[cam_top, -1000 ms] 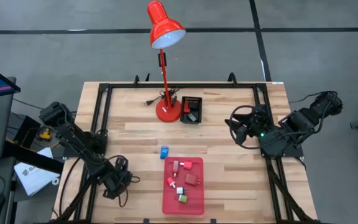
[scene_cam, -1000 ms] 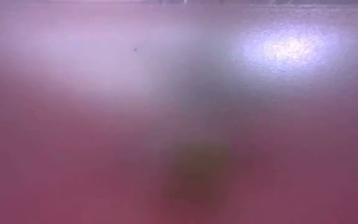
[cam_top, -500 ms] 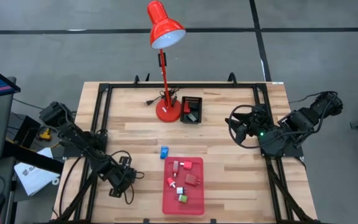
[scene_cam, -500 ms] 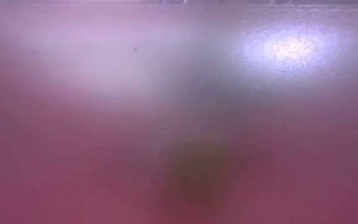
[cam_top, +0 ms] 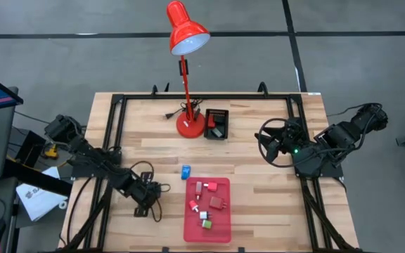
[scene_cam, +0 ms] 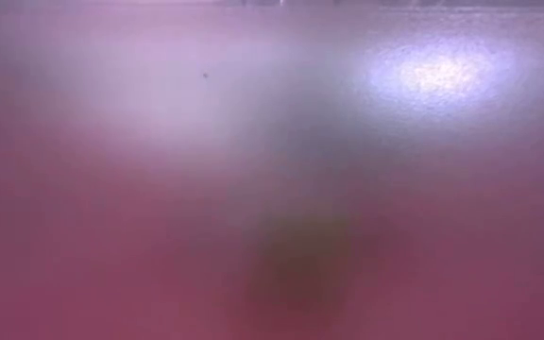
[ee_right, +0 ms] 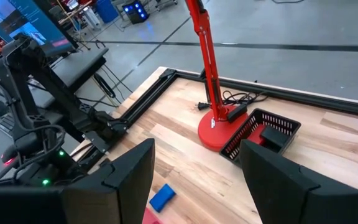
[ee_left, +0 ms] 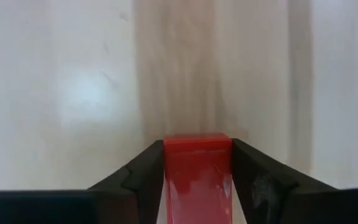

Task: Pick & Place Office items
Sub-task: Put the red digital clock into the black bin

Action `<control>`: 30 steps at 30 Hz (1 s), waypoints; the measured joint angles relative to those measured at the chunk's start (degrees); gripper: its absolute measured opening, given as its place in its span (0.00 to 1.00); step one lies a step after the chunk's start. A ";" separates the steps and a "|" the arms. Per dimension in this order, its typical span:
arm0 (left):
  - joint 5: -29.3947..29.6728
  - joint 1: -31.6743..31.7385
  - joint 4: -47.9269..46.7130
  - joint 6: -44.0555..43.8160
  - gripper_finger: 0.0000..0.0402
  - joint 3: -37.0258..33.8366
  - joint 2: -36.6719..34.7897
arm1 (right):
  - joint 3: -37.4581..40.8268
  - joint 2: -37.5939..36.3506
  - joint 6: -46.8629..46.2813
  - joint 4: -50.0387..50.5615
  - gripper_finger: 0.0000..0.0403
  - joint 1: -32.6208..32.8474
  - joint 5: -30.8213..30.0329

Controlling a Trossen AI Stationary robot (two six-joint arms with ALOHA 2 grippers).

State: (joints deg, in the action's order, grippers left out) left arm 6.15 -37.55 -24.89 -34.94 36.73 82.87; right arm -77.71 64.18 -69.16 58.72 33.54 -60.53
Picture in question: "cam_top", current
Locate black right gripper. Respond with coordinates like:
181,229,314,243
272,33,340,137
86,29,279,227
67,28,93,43
254,121,305,163

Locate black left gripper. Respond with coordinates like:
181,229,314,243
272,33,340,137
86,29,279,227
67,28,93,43
127,171,164,219

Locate black desk organizer bin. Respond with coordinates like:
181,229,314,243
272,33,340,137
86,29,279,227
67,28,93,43
203,108,230,141

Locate red translucent plastic tray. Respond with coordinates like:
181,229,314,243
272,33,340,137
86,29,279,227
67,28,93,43
183,176,233,244

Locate yellow tool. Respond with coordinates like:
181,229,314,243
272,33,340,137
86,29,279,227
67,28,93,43
41,145,60,160

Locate white printed papers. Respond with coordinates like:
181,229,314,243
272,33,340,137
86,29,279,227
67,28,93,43
15,166,69,222

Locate black side desk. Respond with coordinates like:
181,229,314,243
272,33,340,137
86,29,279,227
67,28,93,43
0,154,73,253

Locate black power box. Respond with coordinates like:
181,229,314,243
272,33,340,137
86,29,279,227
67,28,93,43
15,129,47,168

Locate red desk lamp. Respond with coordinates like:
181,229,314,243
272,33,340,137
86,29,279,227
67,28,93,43
166,0,211,139

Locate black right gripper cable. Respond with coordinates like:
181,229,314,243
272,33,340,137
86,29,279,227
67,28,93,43
257,117,295,168

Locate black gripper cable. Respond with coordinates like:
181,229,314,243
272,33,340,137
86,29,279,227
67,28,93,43
129,160,172,223
257,117,295,168

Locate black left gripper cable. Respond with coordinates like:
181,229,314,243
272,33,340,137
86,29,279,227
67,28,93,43
129,160,172,223

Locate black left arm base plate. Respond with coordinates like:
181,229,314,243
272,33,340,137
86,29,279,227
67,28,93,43
70,150,122,179

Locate black metal table frame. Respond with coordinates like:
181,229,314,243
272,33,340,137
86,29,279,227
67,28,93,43
61,91,361,253

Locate black lamp power cable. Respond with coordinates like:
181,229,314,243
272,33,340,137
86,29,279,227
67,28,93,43
165,99,204,120

